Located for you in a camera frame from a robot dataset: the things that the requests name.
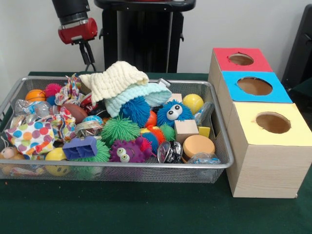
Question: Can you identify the red black packet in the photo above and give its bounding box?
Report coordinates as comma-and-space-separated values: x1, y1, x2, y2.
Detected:
80, 94, 98, 114

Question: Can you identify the mint green knit cloth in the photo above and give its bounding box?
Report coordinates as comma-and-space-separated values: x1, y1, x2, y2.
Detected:
104, 82, 172, 118

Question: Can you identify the clear mesh bin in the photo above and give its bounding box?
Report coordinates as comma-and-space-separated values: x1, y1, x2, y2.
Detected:
0, 76, 234, 183

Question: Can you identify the cream waffle cloth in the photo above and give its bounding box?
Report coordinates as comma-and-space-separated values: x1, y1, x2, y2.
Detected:
78, 61, 150, 104

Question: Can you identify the black chair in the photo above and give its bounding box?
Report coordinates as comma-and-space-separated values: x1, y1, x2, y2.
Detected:
283, 5, 312, 91

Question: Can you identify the brown toy football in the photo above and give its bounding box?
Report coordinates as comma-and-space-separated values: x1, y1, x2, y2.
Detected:
63, 102, 89, 124

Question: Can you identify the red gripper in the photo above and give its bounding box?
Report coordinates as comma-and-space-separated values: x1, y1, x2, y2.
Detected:
58, 18, 99, 73

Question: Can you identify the small green spiky ball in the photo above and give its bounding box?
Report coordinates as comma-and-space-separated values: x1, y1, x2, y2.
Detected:
100, 116, 141, 146

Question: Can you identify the yellow block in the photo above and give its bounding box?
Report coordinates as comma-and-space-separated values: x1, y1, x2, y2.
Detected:
197, 126, 211, 139

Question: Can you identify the purple spiky ball with eyes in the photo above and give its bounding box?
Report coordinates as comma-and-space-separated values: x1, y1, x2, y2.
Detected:
109, 136, 153, 164

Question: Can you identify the silver can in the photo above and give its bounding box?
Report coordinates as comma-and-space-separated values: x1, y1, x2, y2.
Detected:
75, 121, 104, 138

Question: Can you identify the wooden box with three holes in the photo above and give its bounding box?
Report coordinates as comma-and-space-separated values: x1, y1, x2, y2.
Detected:
208, 47, 312, 199

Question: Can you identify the wooden cube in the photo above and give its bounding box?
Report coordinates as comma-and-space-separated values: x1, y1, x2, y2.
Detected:
174, 119, 199, 143

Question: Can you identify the purple plastic block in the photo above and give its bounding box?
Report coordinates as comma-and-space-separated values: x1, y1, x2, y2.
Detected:
62, 136, 98, 160

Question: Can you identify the round wooden disc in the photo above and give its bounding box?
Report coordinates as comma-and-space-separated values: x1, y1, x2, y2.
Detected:
181, 135, 216, 161

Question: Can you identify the small orange basketball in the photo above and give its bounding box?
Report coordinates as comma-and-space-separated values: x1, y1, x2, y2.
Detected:
25, 89, 47, 103

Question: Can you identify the blue fuzzy ball with eyes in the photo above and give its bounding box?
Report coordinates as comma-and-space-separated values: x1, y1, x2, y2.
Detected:
156, 100, 194, 128

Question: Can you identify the blue globe ball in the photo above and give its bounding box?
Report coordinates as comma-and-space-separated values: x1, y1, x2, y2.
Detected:
82, 116, 104, 124

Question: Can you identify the clear crumpled plastic packet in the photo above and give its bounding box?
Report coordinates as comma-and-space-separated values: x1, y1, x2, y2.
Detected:
188, 152, 222, 165

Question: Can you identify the clear blue plastic packet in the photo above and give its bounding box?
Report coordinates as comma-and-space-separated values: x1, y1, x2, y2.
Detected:
194, 102, 215, 126

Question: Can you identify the yellow smiley ball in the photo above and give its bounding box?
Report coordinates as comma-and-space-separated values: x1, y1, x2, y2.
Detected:
45, 148, 72, 176

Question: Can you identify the pink spiky ball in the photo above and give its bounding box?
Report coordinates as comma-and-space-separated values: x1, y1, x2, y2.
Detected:
44, 83, 62, 98

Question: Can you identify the large green spiky ball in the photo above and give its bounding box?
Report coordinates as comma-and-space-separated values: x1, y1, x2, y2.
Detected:
73, 139, 112, 164

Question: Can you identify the polka dot cloth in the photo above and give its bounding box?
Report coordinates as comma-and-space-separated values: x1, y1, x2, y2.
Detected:
5, 115, 74, 160

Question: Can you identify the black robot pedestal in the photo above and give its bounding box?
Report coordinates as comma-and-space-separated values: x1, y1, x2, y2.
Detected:
94, 0, 196, 74

